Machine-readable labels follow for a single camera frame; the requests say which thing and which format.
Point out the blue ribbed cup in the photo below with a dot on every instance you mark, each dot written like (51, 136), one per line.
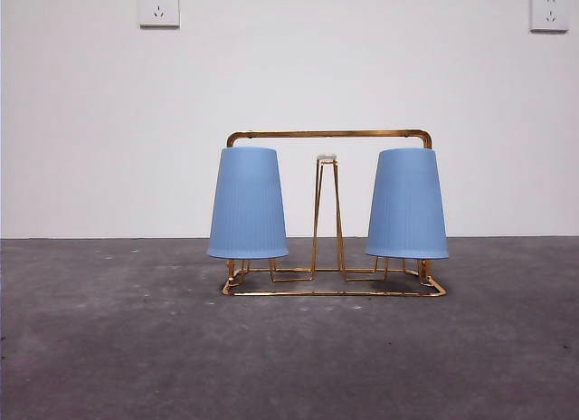
(405, 203)
(246, 203)

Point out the white wall outlet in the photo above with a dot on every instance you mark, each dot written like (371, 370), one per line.
(159, 6)
(549, 12)

